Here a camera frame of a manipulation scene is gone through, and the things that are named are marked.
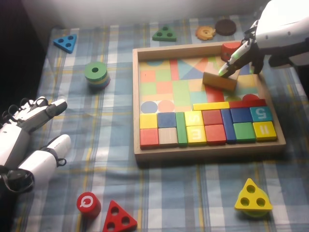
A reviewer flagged light green ring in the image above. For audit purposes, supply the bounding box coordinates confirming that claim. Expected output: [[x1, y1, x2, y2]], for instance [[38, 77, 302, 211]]
[[242, 209, 268, 218]]

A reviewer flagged red triangle with holes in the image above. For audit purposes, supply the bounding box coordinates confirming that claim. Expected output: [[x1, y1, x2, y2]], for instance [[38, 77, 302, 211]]
[[102, 200, 138, 232]]

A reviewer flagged red semicircle block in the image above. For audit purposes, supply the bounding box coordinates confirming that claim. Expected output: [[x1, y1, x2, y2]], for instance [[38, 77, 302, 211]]
[[221, 41, 242, 61]]

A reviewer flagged blue triangle with holes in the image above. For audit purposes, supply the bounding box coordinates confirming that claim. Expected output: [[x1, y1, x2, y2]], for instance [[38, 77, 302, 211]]
[[53, 33, 78, 54]]

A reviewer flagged green triangle with holes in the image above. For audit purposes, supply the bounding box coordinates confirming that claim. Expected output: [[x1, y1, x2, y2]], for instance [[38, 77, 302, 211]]
[[152, 25, 177, 42]]

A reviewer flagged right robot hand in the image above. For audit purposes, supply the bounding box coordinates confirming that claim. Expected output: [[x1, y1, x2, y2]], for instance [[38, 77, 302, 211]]
[[218, 0, 309, 78]]

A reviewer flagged yellow ring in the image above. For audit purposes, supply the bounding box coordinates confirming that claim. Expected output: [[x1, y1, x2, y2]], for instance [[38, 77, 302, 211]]
[[87, 76, 109, 85]]

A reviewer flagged yellow triangle with holes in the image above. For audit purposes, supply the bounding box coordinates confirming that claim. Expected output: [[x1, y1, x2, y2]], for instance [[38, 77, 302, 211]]
[[234, 178, 273, 212]]

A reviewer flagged flower shaped cookie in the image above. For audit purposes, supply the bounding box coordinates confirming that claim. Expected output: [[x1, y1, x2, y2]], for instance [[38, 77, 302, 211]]
[[195, 25, 216, 41]]

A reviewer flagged blue plaid cloth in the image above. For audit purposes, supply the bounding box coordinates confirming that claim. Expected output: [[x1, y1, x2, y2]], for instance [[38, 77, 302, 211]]
[[12, 15, 309, 232]]

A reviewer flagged blue ring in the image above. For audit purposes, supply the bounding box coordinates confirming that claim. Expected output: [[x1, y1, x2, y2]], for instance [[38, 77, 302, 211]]
[[88, 75, 111, 88]]

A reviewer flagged natural wood arch block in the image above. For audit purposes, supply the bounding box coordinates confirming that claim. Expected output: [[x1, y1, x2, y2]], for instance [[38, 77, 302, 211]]
[[202, 65, 239, 92]]

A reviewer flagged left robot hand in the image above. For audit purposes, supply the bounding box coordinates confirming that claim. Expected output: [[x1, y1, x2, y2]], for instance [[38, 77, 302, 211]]
[[0, 96, 72, 194]]

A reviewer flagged wooden puzzle tray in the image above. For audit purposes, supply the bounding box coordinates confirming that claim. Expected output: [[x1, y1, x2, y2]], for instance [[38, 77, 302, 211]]
[[132, 40, 287, 167]]

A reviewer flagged round chocolate cookie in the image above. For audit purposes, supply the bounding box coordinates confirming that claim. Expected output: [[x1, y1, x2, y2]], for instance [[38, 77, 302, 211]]
[[214, 18, 237, 37]]

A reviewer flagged red cylinder block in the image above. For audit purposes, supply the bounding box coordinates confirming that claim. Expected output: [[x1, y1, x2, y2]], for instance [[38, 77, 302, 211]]
[[76, 192, 102, 218]]

